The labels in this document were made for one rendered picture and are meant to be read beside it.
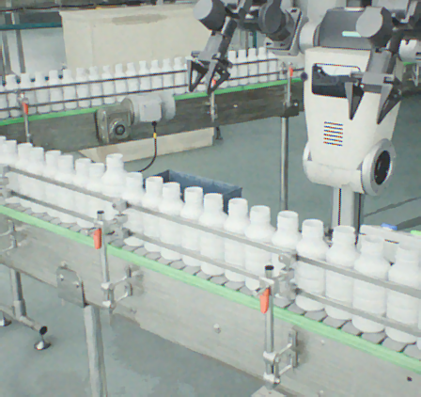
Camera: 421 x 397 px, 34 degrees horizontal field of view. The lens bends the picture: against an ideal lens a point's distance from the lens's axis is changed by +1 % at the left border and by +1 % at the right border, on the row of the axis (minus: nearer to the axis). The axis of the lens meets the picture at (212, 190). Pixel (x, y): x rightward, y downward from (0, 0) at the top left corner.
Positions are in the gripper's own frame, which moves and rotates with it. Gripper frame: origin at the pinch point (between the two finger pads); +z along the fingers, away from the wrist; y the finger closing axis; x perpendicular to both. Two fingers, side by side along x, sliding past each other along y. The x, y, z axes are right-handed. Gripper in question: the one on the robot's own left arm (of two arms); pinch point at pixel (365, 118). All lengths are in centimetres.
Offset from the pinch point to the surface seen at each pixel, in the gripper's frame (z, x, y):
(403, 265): 28.8, -24.7, 25.1
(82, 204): 35, -17, -57
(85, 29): -86, 216, -345
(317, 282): 35.9, -20.9, 9.7
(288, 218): 26.3, -24.4, 2.3
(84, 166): 27, -20, -57
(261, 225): 28.7, -23.4, -3.3
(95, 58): -67, 227, -338
